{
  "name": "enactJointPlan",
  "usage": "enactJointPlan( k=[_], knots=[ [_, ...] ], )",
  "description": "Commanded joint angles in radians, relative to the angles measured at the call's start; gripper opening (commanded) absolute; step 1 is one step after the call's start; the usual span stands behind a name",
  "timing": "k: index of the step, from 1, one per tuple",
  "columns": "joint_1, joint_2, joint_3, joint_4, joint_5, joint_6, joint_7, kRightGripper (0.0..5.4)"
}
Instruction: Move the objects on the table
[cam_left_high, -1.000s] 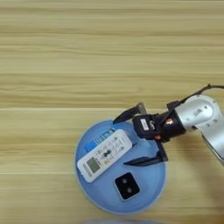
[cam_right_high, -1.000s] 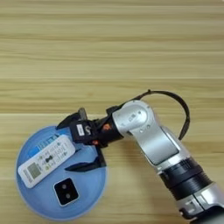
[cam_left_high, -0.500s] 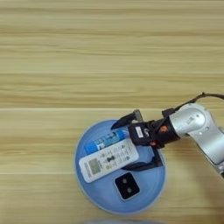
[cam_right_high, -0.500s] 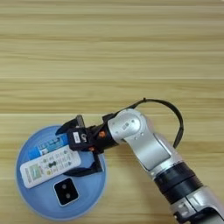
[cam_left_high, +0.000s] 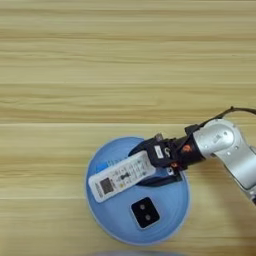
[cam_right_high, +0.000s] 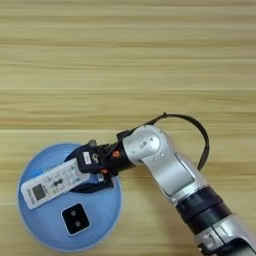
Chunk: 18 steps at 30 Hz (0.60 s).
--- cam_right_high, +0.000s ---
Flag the white remote control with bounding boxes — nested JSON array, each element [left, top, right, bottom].
[[20, 157, 91, 211]]

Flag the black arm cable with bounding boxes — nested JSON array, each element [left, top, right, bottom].
[[145, 112, 211, 172]]

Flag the black square device white rim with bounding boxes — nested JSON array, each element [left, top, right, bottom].
[[61, 202, 92, 237]]

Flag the light blue round plate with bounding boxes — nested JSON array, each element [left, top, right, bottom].
[[16, 143, 123, 253]]

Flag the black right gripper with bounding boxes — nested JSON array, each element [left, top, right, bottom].
[[64, 129, 136, 195]]

